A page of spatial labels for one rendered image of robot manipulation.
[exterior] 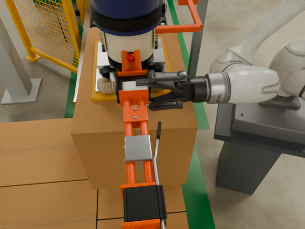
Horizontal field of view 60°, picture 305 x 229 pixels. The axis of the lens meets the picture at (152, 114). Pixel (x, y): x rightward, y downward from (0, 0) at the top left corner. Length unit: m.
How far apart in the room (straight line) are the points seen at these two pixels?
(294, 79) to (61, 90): 1.98
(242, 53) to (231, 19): 2.65
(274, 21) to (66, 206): 1.10
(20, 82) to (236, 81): 2.05
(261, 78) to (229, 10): 2.98
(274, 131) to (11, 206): 1.22
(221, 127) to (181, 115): 0.43
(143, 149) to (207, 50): 2.42
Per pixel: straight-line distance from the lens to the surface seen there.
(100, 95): 0.92
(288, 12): 0.88
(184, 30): 1.01
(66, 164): 1.43
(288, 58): 1.19
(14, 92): 2.63
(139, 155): 0.61
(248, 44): 0.92
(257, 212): 1.96
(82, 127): 0.86
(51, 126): 1.60
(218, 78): 0.75
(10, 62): 2.40
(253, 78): 0.77
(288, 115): 1.32
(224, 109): 1.35
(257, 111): 1.27
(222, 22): 3.47
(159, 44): 1.12
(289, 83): 1.22
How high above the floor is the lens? 1.73
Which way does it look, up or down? 50 degrees down
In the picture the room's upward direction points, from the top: straight up
